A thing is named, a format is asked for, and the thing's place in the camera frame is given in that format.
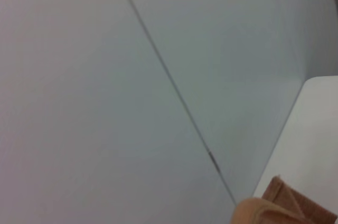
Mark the brown jute handbag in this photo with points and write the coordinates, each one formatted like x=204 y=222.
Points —
x=285 y=205

